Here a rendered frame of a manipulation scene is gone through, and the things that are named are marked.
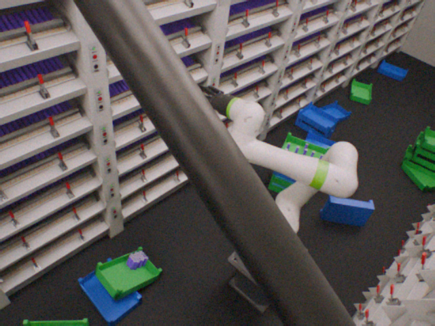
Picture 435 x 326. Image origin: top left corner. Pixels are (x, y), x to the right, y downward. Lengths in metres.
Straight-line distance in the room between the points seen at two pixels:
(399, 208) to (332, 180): 1.61
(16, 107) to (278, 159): 0.98
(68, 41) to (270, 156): 0.85
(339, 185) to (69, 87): 1.11
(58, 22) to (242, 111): 0.73
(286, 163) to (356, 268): 1.26
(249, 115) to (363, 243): 1.53
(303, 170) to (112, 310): 1.27
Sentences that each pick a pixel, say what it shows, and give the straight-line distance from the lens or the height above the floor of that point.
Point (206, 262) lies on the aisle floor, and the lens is 2.25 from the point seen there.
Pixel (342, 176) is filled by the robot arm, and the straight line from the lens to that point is 1.44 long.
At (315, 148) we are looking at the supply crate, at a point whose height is 0.35.
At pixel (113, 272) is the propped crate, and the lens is 2.12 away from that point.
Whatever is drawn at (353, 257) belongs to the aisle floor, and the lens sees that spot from 2.55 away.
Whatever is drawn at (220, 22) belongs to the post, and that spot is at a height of 1.19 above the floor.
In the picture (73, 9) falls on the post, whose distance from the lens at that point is 1.41.
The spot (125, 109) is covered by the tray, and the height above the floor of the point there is 0.91.
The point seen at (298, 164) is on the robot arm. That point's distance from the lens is 1.41.
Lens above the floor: 1.96
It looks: 44 degrees down
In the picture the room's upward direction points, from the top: 10 degrees clockwise
